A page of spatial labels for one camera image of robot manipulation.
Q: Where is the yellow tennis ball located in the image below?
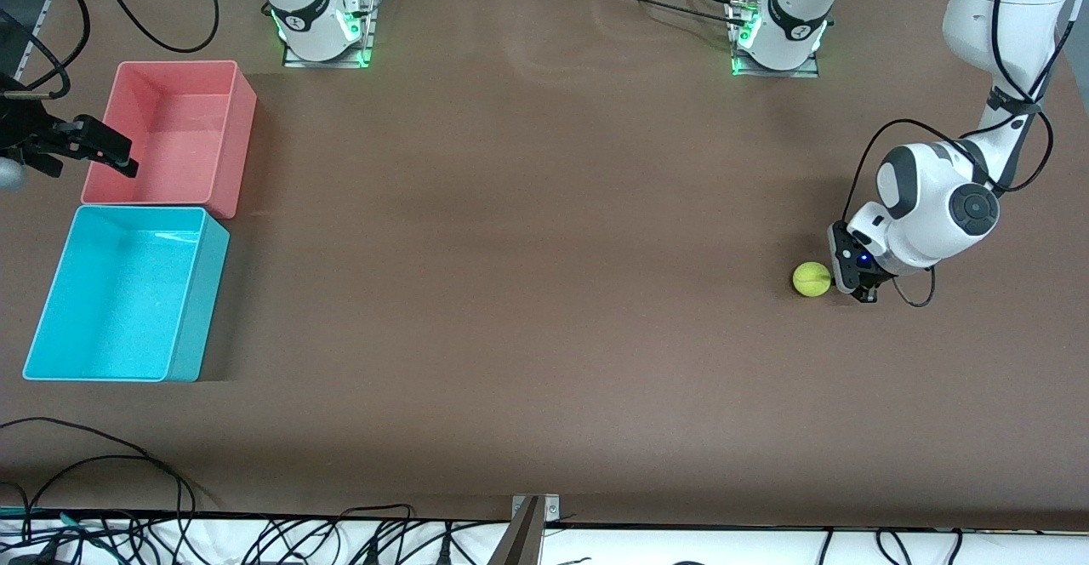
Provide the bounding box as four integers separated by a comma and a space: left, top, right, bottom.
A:
792, 261, 832, 298

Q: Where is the pink plastic bin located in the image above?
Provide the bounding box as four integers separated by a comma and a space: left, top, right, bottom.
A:
81, 60, 258, 220

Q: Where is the blue plastic bin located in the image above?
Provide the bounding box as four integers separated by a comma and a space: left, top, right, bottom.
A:
22, 205, 231, 383

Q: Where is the dark grey metal bar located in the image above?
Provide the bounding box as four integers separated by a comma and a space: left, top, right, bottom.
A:
487, 497, 545, 565

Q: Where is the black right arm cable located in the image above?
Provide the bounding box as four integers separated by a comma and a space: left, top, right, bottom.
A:
0, 0, 220, 103

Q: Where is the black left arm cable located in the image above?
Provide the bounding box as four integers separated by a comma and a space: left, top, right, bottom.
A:
842, 0, 1076, 309

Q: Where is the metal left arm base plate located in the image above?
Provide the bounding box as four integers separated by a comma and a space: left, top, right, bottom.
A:
730, 0, 821, 79

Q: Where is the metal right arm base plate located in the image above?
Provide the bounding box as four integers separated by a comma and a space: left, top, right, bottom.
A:
282, 0, 377, 69

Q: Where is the long black table cable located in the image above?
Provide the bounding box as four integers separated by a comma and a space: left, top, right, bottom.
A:
0, 416, 198, 540

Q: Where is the black arm base cable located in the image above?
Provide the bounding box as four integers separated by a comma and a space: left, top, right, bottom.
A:
596, 0, 750, 28

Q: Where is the thin teal cable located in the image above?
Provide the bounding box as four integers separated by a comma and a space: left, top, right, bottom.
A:
0, 505, 116, 540

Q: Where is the small metal table bracket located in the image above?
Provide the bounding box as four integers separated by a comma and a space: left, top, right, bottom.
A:
510, 494, 561, 525

